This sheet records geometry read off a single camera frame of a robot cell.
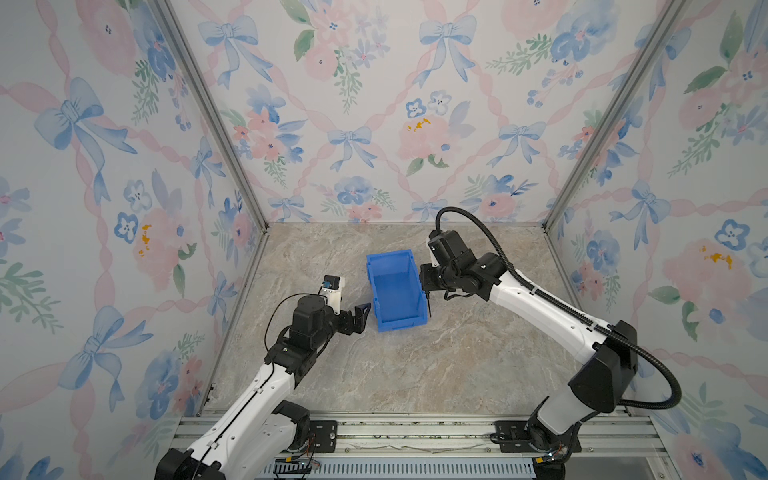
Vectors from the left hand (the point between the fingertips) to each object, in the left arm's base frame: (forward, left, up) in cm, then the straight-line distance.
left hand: (355, 299), depth 80 cm
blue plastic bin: (+11, -13, -19) cm, 25 cm away
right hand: (+6, -17, +4) cm, 19 cm away
